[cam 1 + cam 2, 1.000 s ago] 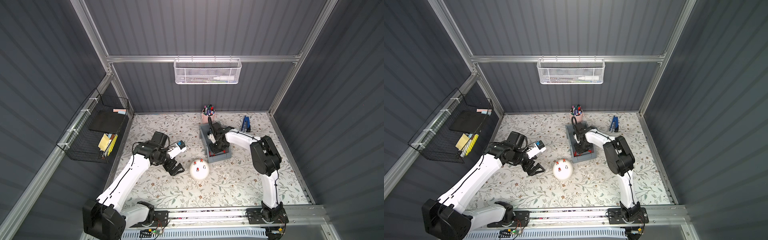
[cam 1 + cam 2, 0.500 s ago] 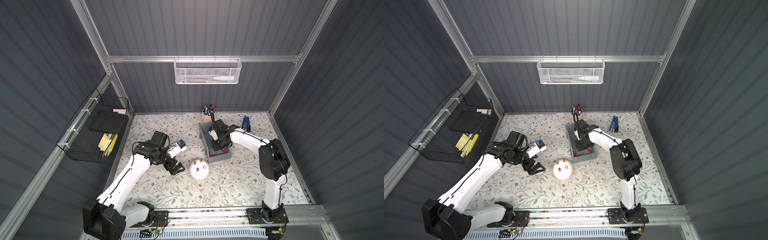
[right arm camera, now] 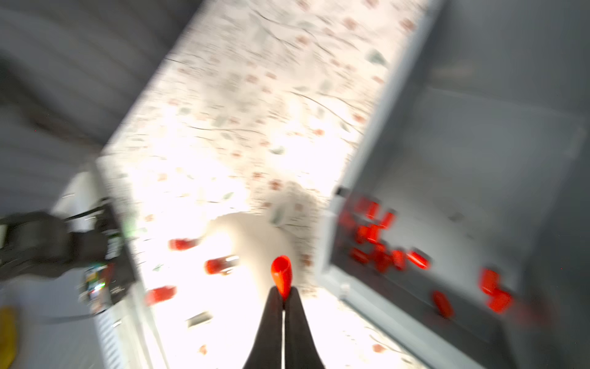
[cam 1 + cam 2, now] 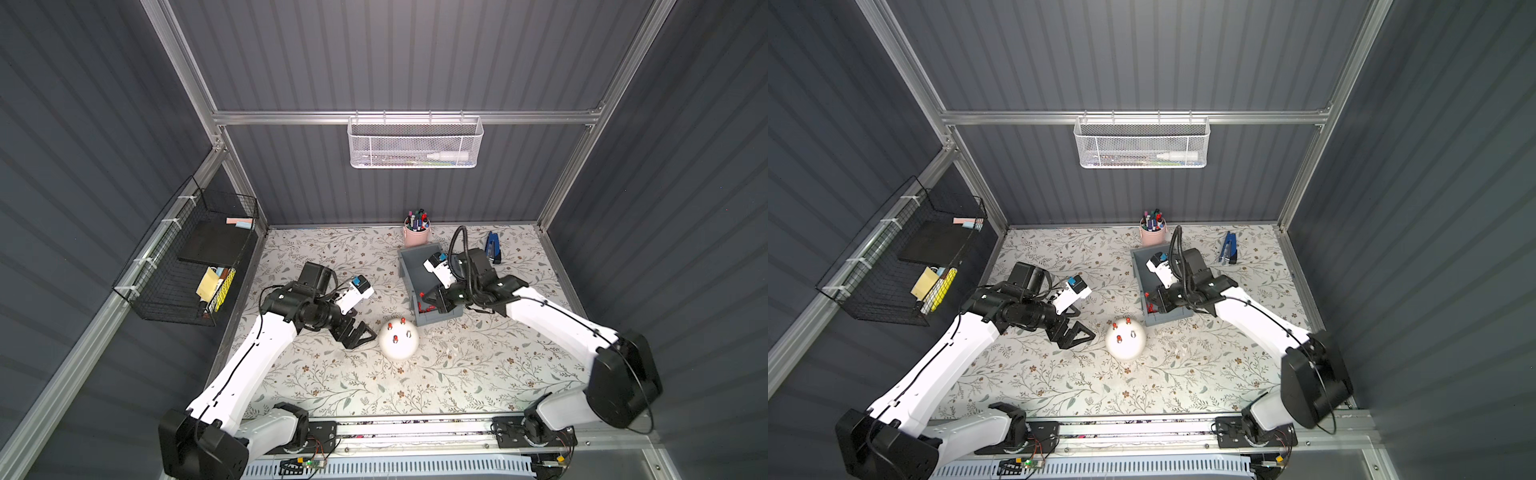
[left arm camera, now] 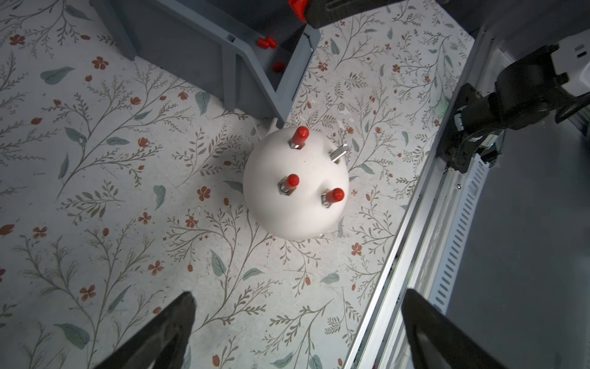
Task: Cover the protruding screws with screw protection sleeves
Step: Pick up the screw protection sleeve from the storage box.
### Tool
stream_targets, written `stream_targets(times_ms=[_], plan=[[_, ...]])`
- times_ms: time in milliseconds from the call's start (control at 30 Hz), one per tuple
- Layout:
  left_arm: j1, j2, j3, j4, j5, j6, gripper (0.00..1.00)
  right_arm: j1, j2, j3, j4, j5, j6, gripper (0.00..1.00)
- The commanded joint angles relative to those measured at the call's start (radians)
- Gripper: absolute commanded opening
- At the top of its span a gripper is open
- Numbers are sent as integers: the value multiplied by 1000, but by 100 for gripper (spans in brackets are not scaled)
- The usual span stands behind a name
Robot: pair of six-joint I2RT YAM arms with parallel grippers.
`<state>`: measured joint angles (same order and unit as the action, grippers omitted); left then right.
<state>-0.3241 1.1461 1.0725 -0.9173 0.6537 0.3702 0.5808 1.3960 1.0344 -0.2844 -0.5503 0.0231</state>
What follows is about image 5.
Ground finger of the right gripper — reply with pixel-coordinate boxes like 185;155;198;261
304;0;401;29

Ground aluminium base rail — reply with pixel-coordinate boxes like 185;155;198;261
343;22;513;369

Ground grey plastic parts bin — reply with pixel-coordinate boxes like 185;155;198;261
92;1;321;129

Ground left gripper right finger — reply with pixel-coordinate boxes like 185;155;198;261
402;288;504;369

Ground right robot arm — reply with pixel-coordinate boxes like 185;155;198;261
450;1;589;134

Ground white dome with screws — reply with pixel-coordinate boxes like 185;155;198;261
243;128;350;241

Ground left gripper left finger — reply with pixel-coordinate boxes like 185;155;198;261
97;292;197;369

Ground red screw sleeve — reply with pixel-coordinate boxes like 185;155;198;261
324;188;346;205
283;174;300;192
289;0;308;22

